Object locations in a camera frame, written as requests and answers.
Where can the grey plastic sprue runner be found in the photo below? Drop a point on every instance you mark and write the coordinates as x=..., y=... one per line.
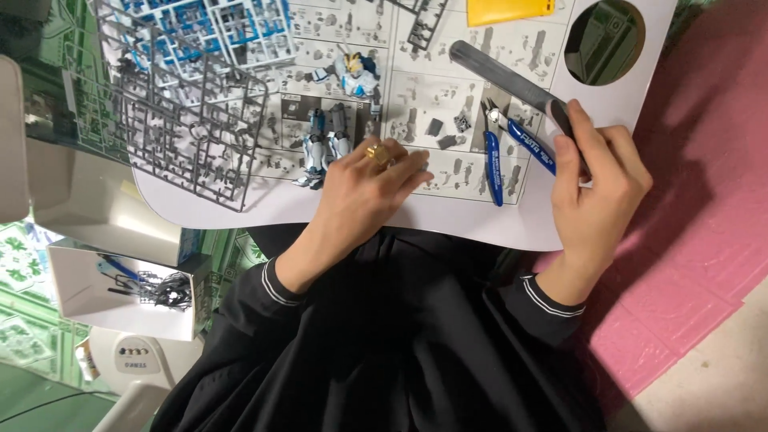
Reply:
x=186, y=120

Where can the white chair edge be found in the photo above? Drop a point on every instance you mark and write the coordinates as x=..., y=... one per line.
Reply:
x=12, y=138

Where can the grey sanding file stick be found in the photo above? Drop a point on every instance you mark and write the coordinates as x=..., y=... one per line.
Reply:
x=504, y=75

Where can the clear plastic sprue runner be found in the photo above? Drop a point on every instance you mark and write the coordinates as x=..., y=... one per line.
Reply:
x=90, y=102

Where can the yellow plastic card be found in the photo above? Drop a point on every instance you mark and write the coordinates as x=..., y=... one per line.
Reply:
x=504, y=9

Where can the small ribbed grey model part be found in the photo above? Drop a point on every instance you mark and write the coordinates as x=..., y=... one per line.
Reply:
x=462, y=123

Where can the dark grey sprue runner piece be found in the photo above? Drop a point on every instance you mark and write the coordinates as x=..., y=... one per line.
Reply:
x=427, y=24

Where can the small white cardboard box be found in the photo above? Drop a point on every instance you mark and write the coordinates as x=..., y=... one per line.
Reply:
x=90, y=300

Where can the white electric appliance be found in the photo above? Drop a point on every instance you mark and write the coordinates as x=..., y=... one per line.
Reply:
x=138, y=360

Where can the person's right hand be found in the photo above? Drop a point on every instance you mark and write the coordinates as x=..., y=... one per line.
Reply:
x=606, y=198

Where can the person's left hand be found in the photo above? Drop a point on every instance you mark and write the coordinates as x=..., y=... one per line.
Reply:
x=354, y=198

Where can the white blue model robot legs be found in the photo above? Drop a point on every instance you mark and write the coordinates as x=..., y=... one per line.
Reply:
x=318, y=153

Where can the pile of black sprue scraps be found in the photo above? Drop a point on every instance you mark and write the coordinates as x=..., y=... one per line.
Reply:
x=171, y=291

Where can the pink foam mat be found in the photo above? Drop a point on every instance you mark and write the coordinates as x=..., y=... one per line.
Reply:
x=690, y=240

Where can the blue and white sprue runners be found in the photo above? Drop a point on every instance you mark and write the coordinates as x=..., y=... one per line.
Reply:
x=204, y=27

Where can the person's black clothing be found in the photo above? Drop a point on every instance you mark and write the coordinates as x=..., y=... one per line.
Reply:
x=390, y=348

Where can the small white blue model part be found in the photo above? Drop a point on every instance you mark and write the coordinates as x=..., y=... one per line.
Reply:
x=376, y=110

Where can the white blue model robot torso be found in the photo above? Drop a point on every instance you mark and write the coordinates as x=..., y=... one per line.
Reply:
x=357, y=75

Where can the printed model instruction sheet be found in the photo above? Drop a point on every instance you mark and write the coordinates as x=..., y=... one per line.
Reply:
x=420, y=90

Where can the person's left fingers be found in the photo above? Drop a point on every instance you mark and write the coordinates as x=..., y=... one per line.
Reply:
x=402, y=174

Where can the large white cardboard box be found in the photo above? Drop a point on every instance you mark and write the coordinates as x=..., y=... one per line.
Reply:
x=102, y=198

